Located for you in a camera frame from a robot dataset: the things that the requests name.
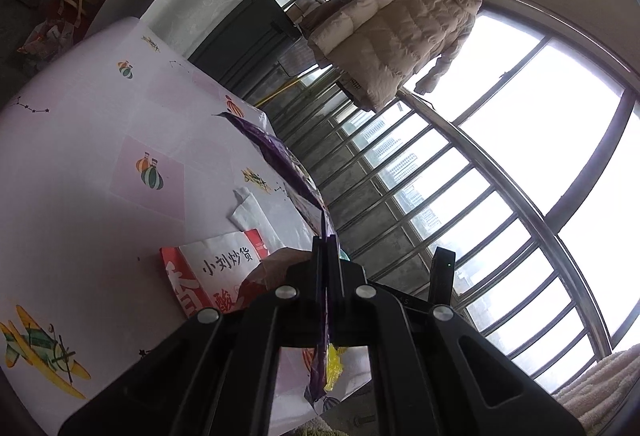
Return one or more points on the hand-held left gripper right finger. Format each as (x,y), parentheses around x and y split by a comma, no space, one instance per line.
(350,306)

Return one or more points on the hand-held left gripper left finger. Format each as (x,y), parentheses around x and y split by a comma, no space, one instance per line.
(307,296)

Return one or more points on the purple snack bag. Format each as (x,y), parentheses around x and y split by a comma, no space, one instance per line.
(290,168)

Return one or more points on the red and white paper bag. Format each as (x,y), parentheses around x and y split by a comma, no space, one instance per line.
(220,266)

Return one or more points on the white tissue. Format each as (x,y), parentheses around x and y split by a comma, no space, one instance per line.
(250,211)

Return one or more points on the metal balcony railing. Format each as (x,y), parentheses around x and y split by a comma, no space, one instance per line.
(475,143)

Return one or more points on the fluffy white green cloth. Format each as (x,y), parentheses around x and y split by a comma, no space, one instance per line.
(605,391)

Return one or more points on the beige quilted jacket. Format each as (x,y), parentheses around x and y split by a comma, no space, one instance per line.
(395,31)

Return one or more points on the dark cabinet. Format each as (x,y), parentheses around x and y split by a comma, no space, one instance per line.
(240,51)

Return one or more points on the window frame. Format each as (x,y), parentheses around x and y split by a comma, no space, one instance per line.
(591,158)

